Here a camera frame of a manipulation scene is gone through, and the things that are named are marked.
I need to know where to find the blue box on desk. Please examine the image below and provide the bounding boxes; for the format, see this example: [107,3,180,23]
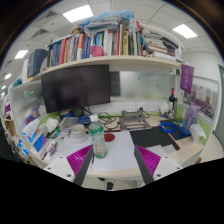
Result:
[33,134,46,152]

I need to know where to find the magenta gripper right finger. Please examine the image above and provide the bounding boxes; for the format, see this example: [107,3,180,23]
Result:
[133,144,184,186]

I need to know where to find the white paper sheet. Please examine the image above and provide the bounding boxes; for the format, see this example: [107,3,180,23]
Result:
[52,131,137,171]

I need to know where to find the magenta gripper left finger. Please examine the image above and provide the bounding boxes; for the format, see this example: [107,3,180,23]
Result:
[43,144,95,187]

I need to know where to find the black computer monitor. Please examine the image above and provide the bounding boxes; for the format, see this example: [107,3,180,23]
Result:
[41,65,110,112]

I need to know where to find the plastic bag on books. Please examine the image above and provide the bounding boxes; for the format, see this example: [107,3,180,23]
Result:
[75,10,134,32]

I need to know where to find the dark wine bottle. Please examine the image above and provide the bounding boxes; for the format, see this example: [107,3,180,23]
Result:
[168,88,175,111]

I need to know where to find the white power outlet strip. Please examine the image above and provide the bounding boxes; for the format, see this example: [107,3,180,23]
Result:
[125,102,157,112]

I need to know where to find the purple transparent water jug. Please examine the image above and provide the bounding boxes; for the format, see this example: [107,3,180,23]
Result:
[182,104,200,135]

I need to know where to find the black cables on desk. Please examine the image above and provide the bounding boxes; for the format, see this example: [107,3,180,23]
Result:
[96,111,122,132]

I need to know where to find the red round coaster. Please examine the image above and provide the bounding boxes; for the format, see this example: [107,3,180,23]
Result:
[104,133,115,142]

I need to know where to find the purple hanging flag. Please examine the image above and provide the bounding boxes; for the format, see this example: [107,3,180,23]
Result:
[180,65,194,94]

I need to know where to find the white paper cup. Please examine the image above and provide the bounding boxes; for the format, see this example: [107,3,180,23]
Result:
[71,124,87,143]

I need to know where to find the grey metal laptop stand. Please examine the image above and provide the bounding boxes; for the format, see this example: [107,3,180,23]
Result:
[120,110,151,130]

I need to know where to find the black desk mat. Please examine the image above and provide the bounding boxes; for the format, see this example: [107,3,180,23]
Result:
[130,127,180,150]

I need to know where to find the green plastic water bottle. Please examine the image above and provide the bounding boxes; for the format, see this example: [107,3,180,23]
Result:
[88,114,107,159]

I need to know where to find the stack of flat books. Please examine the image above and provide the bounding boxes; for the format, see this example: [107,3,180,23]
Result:
[141,29,184,62]

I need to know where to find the pink container on shelf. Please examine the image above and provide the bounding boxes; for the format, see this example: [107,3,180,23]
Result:
[91,46,103,57]

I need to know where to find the wooden wall shelf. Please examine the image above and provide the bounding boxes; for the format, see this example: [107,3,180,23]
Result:
[30,56,181,81]

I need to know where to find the white tissue pack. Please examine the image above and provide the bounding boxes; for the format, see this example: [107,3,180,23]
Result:
[189,124,206,143]

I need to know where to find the row of upright books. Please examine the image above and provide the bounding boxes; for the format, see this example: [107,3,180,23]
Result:
[47,21,143,67]

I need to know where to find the wall poster with photos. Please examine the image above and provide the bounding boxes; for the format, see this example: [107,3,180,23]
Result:
[184,76,218,120]

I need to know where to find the dark blue binder box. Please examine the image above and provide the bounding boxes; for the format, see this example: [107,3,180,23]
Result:
[27,49,48,77]

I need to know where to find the crumpled white tissue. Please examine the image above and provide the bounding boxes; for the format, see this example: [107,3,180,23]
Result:
[44,118,59,133]

